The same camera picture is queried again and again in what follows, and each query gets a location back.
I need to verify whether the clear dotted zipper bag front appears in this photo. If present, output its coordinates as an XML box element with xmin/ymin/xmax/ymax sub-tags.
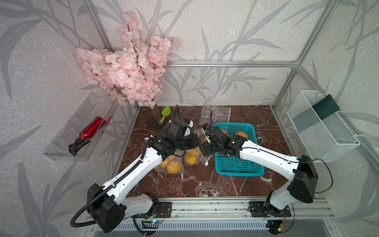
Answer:
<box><xmin>140</xmin><ymin>136</ymin><xmax>184</xmax><ymax>174</ymax></box>

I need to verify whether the yellow orange potato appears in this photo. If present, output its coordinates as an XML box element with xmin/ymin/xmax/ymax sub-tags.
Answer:
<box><xmin>184</xmin><ymin>153</ymin><xmax>197</xmax><ymax>166</ymax></box>

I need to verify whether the black square tree base plate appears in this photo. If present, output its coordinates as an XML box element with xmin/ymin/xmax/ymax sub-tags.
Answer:
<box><xmin>147</xmin><ymin>116</ymin><xmax>172</xmax><ymax>130</ymax></box>

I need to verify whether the clear dotted zipper bag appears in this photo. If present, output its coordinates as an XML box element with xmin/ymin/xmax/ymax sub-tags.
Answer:
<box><xmin>183</xmin><ymin>147</ymin><xmax>211</xmax><ymax>167</ymax></box>
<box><xmin>199</xmin><ymin>105</ymin><xmax>231</xmax><ymax>125</ymax></box>
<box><xmin>140</xmin><ymin>136</ymin><xmax>184</xmax><ymax>174</ymax></box>

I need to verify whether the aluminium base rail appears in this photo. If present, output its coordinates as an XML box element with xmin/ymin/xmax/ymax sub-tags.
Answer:
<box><xmin>85</xmin><ymin>196</ymin><xmax>335</xmax><ymax>221</ymax></box>

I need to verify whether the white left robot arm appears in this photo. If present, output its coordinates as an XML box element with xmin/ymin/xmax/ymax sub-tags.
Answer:
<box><xmin>70</xmin><ymin>115</ymin><xmax>200</xmax><ymax>233</ymax></box>

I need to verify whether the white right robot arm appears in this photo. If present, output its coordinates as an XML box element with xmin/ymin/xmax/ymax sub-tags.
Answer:
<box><xmin>199</xmin><ymin>126</ymin><xmax>319</xmax><ymax>215</ymax></box>

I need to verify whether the green potato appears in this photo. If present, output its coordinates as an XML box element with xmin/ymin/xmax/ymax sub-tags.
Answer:
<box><xmin>187</xmin><ymin>147</ymin><xmax>201</xmax><ymax>157</ymax></box>

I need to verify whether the dark green card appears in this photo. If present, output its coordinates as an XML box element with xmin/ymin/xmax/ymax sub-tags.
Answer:
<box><xmin>313</xmin><ymin>94</ymin><xmax>340</xmax><ymax>120</ymax></box>

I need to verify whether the artificial pink blossom tree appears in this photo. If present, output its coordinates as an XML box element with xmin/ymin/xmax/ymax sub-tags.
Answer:
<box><xmin>76</xmin><ymin>11</ymin><xmax>179</xmax><ymax>109</ymax></box>

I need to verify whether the teal plastic basket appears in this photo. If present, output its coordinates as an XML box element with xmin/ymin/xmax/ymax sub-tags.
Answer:
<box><xmin>215</xmin><ymin>122</ymin><xmax>265</xmax><ymax>177</ymax></box>

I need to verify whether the red black hair dryer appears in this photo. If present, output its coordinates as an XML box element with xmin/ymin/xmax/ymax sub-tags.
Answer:
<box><xmin>69</xmin><ymin>117</ymin><xmax>104</xmax><ymax>156</ymax></box>

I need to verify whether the clear dotted zipper bag back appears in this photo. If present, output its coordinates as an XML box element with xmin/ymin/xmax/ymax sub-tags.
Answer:
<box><xmin>199</xmin><ymin>105</ymin><xmax>231</xmax><ymax>125</ymax></box>

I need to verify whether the white wire mesh basket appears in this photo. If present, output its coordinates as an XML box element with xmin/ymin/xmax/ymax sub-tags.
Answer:
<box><xmin>287</xmin><ymin>90</ymin><xmax>361</xmax><ymax>162</ymax></box>

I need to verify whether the green toy shovel yellow handle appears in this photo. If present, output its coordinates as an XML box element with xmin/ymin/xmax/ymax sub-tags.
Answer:
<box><xmin>159</xmin><ymin>107</ymin><xmax>171</xmax><ymax>125</ymax></box>

